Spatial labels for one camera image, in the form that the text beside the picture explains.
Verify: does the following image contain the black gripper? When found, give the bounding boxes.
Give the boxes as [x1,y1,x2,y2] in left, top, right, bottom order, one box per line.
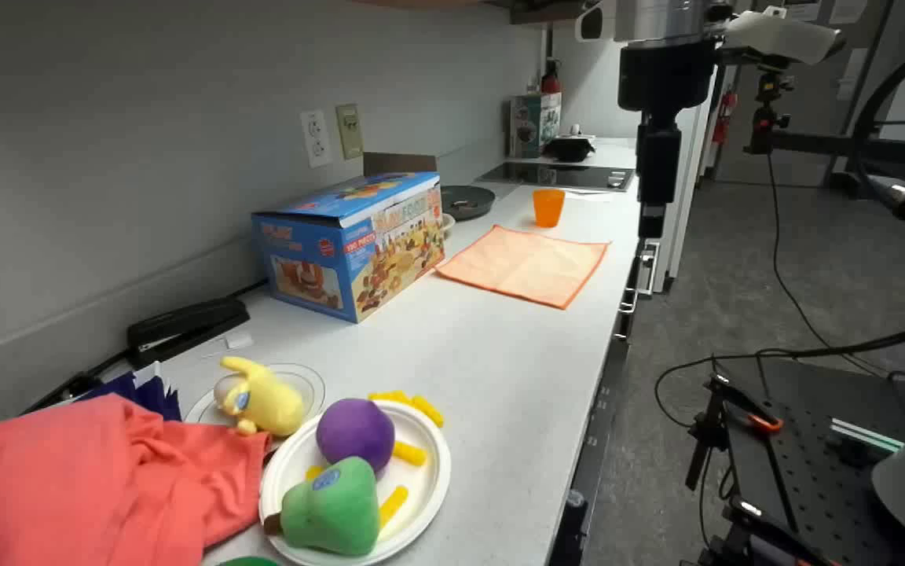
[618,39,719,238]

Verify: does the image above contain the orange towel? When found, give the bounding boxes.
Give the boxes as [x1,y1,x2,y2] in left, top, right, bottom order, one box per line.
[434,222,614,314]

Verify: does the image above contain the red fire extinguisher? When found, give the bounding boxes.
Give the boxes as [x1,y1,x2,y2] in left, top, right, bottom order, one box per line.
[710,88,742,151]

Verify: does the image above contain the black pot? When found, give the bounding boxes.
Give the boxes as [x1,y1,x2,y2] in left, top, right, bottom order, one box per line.
[543,131,597,166]

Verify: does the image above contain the black induction cooktop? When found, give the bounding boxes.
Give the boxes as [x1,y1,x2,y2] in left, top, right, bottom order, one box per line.
[479,160,636,196]

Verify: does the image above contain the orange plastic cup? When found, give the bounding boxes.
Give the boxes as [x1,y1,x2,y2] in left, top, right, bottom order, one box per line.
[531,185,568,229]

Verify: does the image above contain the red capped bottle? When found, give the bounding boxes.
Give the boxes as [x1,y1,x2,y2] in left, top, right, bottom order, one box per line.
[536,57,566,147]

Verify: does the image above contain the gray carton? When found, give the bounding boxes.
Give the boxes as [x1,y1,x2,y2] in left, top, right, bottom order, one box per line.
[503,92,547,160]

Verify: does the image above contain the round shallow dish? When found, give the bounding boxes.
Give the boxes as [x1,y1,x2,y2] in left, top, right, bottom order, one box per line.
[438,182,501,222]

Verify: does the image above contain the brown board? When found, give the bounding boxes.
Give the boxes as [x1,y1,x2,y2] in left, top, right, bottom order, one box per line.
[360,151,444,179]

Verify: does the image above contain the dark counter base cabinet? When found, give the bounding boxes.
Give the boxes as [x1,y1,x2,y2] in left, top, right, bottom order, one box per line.
[543,311,645,566]

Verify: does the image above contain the blue toy carton box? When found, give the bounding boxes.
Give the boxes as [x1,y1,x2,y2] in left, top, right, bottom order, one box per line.
[249,170,448,328]

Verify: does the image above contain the yellow felt fry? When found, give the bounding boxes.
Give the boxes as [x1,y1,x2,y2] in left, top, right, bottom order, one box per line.
[367,388,415,408]
[393,436,434,472]
[377,480,415,528]
[409,392,448,432]

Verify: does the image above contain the teal strip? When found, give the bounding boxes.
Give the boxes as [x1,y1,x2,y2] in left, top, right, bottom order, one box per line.
[828,415,905,455]

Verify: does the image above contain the black perforated table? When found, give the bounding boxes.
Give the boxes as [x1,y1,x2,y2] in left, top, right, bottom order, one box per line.
[724,358,905,566]

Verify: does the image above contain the white paper plate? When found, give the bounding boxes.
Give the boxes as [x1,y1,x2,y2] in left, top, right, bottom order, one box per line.
[254,395,456,566]

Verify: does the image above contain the purple plush ball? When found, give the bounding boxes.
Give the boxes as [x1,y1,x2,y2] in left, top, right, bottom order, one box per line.
[314,395,400,476]

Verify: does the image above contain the clear plastic plate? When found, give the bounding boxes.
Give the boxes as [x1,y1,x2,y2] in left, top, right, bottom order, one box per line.
[185,362,330,432]

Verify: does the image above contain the yellow plush toy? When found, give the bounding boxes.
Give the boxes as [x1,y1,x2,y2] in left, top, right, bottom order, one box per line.
[217,355,312,441]

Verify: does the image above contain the green plush pear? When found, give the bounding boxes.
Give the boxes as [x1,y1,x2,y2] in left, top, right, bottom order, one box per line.
[261,455,382,560]

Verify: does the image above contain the black stapler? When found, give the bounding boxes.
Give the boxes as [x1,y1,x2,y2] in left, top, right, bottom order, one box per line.
[123,297,254,372]

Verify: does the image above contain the dark blue crumpled bag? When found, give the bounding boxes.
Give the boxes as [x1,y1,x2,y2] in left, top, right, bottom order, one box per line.
[79,358,185,424]

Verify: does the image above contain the coral red cloth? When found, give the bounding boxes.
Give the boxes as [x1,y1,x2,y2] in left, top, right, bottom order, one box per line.
[0,392,272,566]

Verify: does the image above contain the thin black cable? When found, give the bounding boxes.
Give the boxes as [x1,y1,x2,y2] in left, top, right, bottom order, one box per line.
[765,145,879,372]

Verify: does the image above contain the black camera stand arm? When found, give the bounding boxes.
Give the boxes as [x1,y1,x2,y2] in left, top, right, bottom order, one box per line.
[742,63,905,177]

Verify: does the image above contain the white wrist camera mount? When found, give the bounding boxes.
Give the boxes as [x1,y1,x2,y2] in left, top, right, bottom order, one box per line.
[724,5,845,70]

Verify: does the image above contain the black clamp orange handle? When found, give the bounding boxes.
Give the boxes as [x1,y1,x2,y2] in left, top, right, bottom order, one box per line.
[683,372,793,495]

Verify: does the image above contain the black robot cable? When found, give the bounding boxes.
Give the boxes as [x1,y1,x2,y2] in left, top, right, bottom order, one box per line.
[845,18,905,213]

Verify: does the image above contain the thick black floor cable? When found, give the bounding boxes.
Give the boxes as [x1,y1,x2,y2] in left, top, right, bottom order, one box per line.
[650,309,905,435]

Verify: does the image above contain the beige wall switch plate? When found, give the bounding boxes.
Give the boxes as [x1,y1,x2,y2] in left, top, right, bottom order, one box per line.
[333,102,367,163]

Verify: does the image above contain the white wall outlet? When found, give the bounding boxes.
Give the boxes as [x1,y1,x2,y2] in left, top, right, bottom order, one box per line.
[300,107,336,170]

